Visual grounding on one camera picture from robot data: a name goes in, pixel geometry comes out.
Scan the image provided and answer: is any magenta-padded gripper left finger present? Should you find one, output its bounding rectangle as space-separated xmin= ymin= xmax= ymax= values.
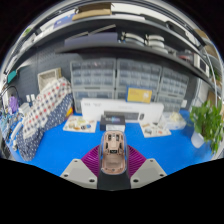
xmin=59 ymin=144 xmax=115 ymax=191

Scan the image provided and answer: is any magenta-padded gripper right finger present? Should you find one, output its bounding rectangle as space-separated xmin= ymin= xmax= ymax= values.
xmin=113 ymin=144 xmax=168 ymax=191

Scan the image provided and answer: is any transparent pink computer mouse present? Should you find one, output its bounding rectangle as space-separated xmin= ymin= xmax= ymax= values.
xmin=99 ymin=130 xmax=129 ymax=176

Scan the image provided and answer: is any colourful sticker sheet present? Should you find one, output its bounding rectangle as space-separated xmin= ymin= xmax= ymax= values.
xmin=62 ymin=115 xmax=98 ymax=134
xmin=139 ymin=121 xmax=172 ymax=139

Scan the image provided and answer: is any navy polka-dot cloth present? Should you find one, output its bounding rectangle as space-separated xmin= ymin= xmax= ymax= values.
xmin=15 ymin=93 xmax=75 ymax=162

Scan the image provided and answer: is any clear plastic box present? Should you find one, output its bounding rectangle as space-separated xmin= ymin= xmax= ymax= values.
xmin=162 ymin=111 xmax=188 ymax=131

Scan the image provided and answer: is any small yellow object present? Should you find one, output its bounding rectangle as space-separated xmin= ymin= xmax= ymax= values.
xmin=65 ymin=106 xmax=74 ymax=118

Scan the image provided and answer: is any small black box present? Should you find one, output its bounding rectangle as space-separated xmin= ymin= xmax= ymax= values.
xmin=99 ymin=114 xmax=127 ymax=133

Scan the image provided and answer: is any long white keyboard box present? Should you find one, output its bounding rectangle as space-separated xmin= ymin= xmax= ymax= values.
xmin=80 ymin=97 xmax=165 ymax=124

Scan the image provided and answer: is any white cylindrical tool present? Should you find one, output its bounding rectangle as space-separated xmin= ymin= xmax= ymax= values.
xmin=11 ymin=121 xmax=26 ymax=149

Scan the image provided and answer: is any red blue checkered cloth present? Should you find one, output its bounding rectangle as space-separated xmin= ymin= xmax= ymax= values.
xmin=21 ymin=76 xmax=73 ymax=139

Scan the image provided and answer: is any green potted plant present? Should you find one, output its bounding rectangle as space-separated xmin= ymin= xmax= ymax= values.
xmin=188 ymin=99 xmax=224 ymax=155

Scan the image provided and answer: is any yellow blue card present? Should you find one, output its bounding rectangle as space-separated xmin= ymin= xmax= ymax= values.
xmin=126 ymin=86 xmax=153 ymax=104

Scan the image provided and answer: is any grey drawer cabinet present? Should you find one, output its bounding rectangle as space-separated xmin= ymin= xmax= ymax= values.
xmin=69 ymin=58 xmax=118 ymax=114
xmin=156 ymin=66 xmax=190 ymax=114
xmin=114 ymin=58 xmax=163 ymax=103

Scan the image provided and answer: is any purple bag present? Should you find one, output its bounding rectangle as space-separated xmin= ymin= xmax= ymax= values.
xmin=8 ymin=94 xmax=20 ymax=114

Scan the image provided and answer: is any white woven basket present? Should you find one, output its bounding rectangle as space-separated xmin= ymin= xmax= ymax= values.
xmin=37 ymin=67 xmax=63 ymax=93

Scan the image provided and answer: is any teal holder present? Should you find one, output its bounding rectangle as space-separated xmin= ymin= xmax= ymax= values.
xmin=6 ymin=69 xmax=18 ymax=84

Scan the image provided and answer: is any dark wall shelf unit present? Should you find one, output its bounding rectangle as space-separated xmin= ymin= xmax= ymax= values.
xmin=6 ymin=1 xmax=224 ymax=101

